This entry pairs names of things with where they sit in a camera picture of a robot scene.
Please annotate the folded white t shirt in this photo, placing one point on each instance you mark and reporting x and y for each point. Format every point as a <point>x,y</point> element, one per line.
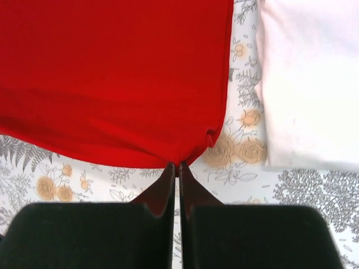
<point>308,51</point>

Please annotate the red t shirt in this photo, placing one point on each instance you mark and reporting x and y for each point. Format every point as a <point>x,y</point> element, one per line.
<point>121,83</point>

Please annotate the floral patterned table mat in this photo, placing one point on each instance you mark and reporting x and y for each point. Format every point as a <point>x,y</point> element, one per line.
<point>233,170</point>

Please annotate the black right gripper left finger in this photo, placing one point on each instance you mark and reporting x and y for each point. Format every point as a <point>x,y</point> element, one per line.
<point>137,234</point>

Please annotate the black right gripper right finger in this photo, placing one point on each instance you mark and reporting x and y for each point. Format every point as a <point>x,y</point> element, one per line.
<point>216,235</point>

